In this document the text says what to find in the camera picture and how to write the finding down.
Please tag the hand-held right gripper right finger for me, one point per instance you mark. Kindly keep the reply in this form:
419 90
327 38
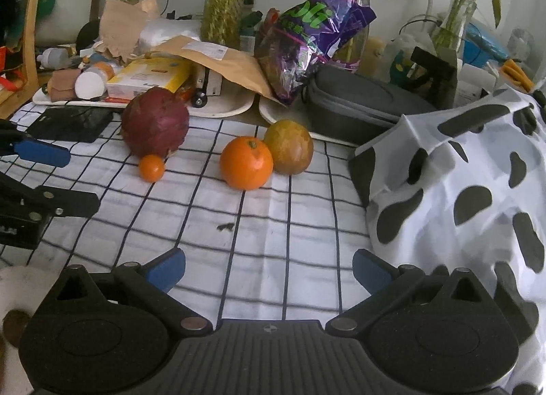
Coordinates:
370 272

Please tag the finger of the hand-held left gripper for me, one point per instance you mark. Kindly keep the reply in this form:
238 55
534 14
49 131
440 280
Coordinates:
42 152
64 204

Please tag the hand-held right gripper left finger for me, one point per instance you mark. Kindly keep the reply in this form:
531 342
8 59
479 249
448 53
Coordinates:
168 271

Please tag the white floral plate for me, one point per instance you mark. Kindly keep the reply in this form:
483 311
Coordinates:
25 284

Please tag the small round orange fruit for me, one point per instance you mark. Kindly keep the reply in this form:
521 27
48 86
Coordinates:
152 168

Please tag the red dragon fruit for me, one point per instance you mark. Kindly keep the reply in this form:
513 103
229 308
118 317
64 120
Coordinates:
155 122

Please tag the large orange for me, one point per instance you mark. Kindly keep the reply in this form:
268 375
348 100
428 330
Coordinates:
246 163

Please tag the greenish orange citrus fruit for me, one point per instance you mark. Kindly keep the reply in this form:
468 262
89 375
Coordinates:
290 146

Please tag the black flat tray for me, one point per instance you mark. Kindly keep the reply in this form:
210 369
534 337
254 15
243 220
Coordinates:
70 122

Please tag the dark stem scrap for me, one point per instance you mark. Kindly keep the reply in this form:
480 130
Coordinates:
225 227

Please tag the brown pouch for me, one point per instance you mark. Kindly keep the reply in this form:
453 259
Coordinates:
64 83

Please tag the white round jar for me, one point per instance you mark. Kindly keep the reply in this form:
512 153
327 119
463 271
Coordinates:
90 84

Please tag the black white checked cloth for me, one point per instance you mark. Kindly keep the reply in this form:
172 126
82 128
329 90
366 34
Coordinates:
298 228

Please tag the grey white bottle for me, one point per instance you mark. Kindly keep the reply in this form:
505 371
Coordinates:
53 58

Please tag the yellow white box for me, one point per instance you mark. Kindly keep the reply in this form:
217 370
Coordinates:
145 77

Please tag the cow print blanket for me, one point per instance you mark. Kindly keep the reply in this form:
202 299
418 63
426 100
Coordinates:
448 164

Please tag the crumpled brown paper bag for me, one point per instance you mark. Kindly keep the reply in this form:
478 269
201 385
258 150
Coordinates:
123 26

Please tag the black wheeled tool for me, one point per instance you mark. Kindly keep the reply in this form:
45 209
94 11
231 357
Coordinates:
200 92

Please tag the white oval tray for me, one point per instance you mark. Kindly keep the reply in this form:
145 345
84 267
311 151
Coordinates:
222 110
268 115

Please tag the dark grey zip case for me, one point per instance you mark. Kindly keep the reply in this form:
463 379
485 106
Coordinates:
354 100

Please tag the white plastic bag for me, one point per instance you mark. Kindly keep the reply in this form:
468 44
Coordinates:
170 34

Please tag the brown paper envelope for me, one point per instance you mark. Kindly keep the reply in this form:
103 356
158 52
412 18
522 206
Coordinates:
226 66

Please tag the black stand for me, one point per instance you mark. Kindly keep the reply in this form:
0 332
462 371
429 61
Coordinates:
435 75

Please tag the purple snack bag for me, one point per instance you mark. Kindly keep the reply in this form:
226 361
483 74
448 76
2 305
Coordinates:
311 41

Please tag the orange tool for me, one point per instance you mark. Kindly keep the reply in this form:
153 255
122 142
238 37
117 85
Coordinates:
516 73

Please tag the blue plastic bag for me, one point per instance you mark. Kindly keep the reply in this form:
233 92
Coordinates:
486 41

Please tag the glass bottle with bamboo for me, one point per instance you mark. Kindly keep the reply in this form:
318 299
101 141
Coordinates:
454 23

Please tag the wooden frame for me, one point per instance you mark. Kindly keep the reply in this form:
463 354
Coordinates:
30 36

